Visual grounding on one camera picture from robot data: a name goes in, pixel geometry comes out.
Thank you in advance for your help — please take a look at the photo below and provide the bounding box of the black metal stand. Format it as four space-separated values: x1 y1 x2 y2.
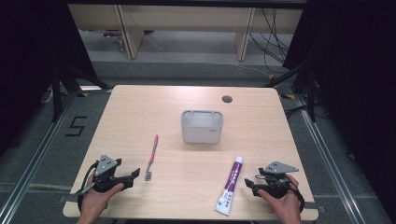
263 61 319 123
50 61 110 123

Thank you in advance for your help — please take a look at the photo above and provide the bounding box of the grey toothbrush holder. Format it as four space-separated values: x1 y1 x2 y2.
180 109 225 145

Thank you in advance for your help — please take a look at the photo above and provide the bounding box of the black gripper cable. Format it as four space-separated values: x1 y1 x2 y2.
288 180 306 215
77 161 98 213

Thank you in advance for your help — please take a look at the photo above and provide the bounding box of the beige wooden desk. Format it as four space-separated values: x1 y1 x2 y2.
67 4 304 63

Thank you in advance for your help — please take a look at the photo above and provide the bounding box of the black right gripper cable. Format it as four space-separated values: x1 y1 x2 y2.
288 180 306 215

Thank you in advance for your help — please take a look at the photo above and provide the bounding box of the metal floor rail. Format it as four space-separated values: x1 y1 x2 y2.
294 92 369 224
0 90 79 224

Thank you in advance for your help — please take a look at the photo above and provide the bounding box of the pink toothbrush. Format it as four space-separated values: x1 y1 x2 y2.
144 133 160 182

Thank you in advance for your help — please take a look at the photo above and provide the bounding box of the person's left hand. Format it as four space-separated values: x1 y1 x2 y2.
79 173 125 222

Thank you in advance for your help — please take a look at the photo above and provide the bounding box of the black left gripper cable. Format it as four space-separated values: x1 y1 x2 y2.
77 161 98 213

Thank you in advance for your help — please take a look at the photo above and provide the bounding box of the grey cable plug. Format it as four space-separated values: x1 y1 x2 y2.
75 183 96 197

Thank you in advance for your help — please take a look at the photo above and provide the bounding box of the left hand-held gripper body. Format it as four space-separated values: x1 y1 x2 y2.
92 154 126 194

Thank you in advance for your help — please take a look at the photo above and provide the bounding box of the purple and white toothpaste tube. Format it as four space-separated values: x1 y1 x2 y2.
214 156 245 217

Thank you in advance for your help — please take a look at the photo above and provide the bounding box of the person's right hand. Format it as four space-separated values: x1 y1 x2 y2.
257 174 303 224

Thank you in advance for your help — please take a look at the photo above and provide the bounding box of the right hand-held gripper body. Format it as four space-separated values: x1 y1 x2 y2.
257 160 300 200

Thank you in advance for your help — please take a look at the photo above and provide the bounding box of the bundle of black cables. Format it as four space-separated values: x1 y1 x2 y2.
248 7 291 75

